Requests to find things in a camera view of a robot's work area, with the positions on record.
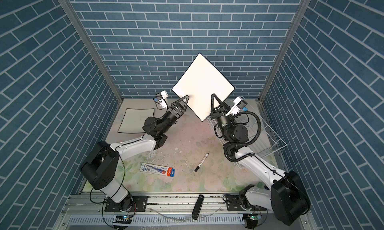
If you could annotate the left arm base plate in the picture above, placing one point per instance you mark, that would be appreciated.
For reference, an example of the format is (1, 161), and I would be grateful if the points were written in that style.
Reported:
(129, 204)

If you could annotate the white square plate black rim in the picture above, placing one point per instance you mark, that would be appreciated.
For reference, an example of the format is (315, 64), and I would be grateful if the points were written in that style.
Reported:
(134, 120)

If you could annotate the aluminium rail frame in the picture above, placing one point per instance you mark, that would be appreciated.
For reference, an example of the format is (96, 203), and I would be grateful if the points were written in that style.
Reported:
(170, 205)

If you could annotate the black remote control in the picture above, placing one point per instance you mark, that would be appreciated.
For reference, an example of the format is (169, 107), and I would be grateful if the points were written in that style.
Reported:
(197, 208)

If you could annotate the white slotted cable duct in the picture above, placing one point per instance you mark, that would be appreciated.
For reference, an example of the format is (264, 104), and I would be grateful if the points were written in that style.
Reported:
(156, 221)

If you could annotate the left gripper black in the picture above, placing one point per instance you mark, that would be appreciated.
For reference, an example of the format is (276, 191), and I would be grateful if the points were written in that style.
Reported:
(173, 112)

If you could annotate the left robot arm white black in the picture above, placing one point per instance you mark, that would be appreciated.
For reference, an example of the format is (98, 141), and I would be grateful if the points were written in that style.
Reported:
(99, 167)

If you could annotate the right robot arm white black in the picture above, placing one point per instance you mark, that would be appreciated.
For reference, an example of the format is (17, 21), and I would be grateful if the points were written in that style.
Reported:
(284, 192)

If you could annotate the white wire dish rack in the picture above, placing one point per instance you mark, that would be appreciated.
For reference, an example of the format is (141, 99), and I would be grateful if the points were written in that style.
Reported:
(264, 140)

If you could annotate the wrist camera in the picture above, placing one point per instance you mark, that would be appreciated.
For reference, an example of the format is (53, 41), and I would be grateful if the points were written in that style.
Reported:
(240, 104)
(161, 100)

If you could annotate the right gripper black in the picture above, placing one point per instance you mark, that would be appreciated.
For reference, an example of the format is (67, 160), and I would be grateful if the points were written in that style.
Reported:
(218, 113)

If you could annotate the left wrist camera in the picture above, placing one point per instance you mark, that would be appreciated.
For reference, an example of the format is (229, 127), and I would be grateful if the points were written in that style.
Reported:
(161, 100)

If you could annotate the black white marker pen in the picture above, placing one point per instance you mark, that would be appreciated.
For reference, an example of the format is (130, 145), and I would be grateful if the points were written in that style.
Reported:
(201, 162)

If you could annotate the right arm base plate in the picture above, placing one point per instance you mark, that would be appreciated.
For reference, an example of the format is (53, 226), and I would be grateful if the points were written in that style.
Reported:
(236, 203)

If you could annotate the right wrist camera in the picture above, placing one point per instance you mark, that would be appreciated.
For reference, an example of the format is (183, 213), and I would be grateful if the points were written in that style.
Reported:
(240, 104)

